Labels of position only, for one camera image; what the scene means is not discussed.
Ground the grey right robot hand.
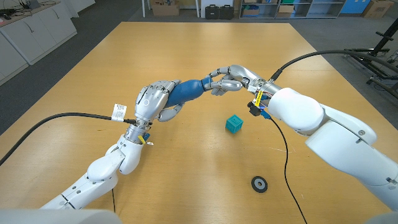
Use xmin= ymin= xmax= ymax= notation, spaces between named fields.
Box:
xmin=203 ymin=64 xmax=265 ymax=96

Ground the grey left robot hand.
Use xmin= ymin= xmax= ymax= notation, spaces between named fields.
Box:
xmin=134 ymin=79 xmax=184 ymax=123

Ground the blue metal bottle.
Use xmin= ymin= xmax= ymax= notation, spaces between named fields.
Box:
xmin=164 ymin=79 xmax=208 ymax=109

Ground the blue bottle cap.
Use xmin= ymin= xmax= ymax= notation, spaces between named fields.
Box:
xmin=201 ymin=77 xmax=215 ymax=91

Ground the teal cube block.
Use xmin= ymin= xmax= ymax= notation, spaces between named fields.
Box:
xmin=225 ymin=114 xmax=244 ymax=134

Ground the black hard case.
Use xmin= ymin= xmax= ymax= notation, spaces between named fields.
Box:
xmin=205 ymin=4 xmax=220 ymax=20
xmin=219 ymin=4 xmax=235 ymax=21

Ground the small cardboard box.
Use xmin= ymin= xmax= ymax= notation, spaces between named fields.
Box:
xmin=275 ymin=4 xmax=295 ymax=19

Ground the cardboard box with tape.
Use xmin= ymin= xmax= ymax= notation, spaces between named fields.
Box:
xmin=151 ymin=0 xmax=180 ymax=17

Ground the grey shelf unit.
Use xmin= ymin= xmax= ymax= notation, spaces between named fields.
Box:
xmin=239 ymin=0 xmax=346 ymax=19

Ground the small white cabinet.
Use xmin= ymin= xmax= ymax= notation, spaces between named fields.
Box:
xmin=60 ymin=0 xmax=96 ymax=19

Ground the long white cabinet row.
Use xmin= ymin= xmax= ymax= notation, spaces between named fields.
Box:
xmin=0 ymin=0 xmax=78 ymax=86

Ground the black metal stand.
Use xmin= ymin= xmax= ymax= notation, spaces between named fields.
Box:
xmin=343 ymin=18 xmax=398 ymax=100

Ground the large cardboard box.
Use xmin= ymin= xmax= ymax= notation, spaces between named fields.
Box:
xmin=361 ymin=0 xmax=395 ymax=19

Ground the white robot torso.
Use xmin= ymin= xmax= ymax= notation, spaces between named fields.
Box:
xmin=0 ymin=208 xmax=123 ymax=224

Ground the grey laptop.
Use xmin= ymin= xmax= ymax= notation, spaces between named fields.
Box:
xmin=19 ymin=0 xmax=42 ymax=9

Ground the white cable label tag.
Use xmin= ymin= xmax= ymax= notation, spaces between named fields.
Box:
xmin=111 ymin=103 xmax=127 ymax=122

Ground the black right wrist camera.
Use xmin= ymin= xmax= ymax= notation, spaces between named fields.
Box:
xmin=248 ymin=101 xmax=262 ymax=117

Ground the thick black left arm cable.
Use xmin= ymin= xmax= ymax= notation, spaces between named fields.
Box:
xmin=0 ymin=112 xmax=137 ymax=167

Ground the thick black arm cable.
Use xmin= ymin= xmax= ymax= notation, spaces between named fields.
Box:
xmin=0 ymin=112 xmax=137 ymax=167
xmin=269 ymin=49 xmax=398 ymax=82

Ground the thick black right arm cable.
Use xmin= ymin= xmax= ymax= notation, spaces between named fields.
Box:
xmin=269 ymin=49 xmax=398 ymax=82

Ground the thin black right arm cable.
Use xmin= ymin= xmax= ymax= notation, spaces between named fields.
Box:
xmin=269 ymin=116 xmax=308 ymax=224

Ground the black ring disc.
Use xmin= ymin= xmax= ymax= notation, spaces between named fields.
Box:
xmin=251 ymin=175 xmax=269 ymax=194

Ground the black cable bundle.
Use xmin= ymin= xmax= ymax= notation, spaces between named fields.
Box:
xmin=0 ymin=8 xmax=18 ymax=21

